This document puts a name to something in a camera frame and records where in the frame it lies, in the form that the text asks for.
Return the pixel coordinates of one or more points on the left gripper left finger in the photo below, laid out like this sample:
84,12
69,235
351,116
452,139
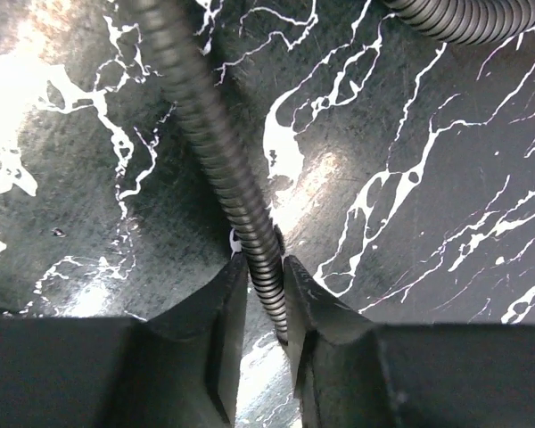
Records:
179,369

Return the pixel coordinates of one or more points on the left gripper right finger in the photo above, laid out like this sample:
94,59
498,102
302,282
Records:
348,371

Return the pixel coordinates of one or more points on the black marble mat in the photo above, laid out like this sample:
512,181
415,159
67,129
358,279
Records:
398,170

